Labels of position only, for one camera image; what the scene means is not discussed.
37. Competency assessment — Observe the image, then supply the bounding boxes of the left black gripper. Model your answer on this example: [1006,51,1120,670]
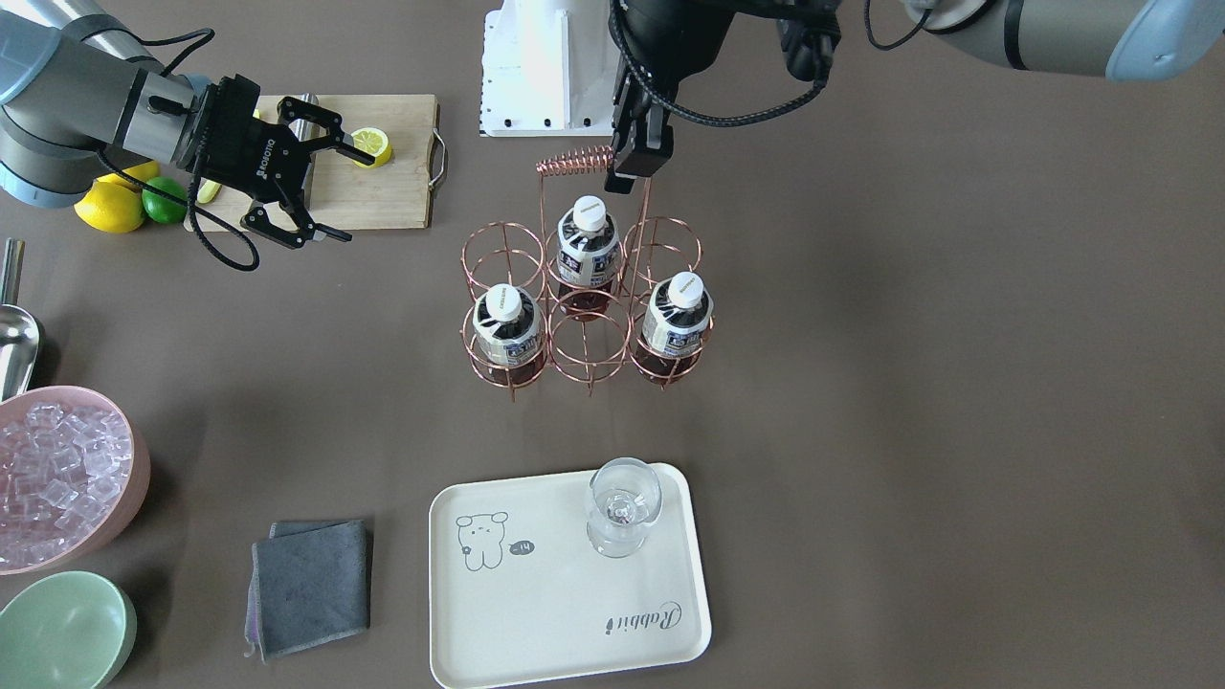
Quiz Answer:
[604,1,842,192]

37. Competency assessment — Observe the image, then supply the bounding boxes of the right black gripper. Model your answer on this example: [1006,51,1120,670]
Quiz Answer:
[191,75,376,250]

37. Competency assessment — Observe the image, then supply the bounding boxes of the copper wire bottle basket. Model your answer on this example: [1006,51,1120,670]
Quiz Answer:
[461,185,714,392]

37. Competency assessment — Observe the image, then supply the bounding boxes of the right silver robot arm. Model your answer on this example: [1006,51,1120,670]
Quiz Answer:
[1,1,372,249]

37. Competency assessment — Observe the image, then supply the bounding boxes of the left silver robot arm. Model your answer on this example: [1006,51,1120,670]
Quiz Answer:
[605,1,1224,192]

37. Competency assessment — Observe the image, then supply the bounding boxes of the tea bottle white cap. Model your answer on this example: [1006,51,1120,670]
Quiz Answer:
[556,195,622,320]
[632,271,713,387]
[472,283,546,387]

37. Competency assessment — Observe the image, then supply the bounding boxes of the yellow plastic knife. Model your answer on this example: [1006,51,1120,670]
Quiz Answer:
[196,178,222,206]

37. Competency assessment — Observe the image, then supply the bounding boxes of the bamboo cutting board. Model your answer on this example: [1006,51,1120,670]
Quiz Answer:
[187,93,450,233]

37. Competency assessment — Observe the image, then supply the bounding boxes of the lemon half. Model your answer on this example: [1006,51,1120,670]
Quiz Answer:
[352,126,393,168]

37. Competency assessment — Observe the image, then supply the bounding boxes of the green lime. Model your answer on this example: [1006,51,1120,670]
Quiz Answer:
[141,177,187,224]

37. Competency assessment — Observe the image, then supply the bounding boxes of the yellow lemon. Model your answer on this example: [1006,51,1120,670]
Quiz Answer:
[74,180,147,233]
[96,161,160,191]

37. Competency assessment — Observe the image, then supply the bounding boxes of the metal ice scoop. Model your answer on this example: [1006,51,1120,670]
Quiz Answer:
[1,238,43,401]

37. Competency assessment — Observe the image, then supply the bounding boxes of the clear wine glass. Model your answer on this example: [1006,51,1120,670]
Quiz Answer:
[586,456,662,559]

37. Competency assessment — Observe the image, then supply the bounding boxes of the pink bowl of ice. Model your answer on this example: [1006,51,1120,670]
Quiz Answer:
[1,387,149,575]

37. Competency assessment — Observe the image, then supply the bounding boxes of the grey folded cloth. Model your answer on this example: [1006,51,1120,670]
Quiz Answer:
[244,519,371,662]

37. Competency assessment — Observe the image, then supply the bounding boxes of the cream rabbit tray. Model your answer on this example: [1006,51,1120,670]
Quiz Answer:
[429,462,713,688]

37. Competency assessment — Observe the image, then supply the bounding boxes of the green bowl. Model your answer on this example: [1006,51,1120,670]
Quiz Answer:
[1,571,137,688]

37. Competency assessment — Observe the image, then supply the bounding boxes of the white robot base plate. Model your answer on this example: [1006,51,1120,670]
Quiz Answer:
[479,1,620,140]

